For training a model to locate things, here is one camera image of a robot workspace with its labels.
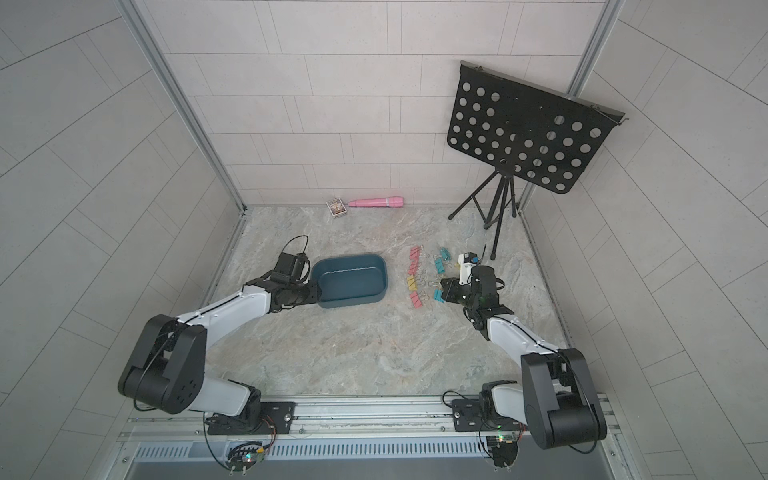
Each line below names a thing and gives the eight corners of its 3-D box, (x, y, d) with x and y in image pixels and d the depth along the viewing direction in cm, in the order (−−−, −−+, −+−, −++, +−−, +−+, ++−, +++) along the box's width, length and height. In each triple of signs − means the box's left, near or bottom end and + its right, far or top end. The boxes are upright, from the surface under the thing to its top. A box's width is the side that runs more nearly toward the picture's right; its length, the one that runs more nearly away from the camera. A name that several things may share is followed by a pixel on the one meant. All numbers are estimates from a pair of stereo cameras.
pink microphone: (349, 207, 120) (348, 201, 117) (350, 202, 121) (349, 196, 119) (404, 207, 120) (404, 201, 117) (404, 202, 122) (404, 196, 119)
